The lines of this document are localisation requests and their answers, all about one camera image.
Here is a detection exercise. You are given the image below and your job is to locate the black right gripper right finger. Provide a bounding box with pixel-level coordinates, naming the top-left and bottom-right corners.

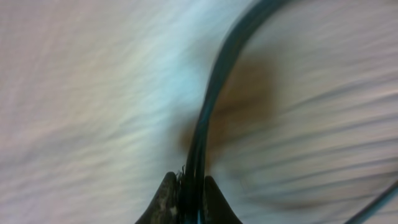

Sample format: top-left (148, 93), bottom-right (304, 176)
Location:
top-left (203, 176), bottom-right (243, 224)

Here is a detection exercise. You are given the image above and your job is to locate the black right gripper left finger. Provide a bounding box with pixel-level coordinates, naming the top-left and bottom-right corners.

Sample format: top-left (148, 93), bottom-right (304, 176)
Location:
top-left (136, 172), bottom-right (178, 224)

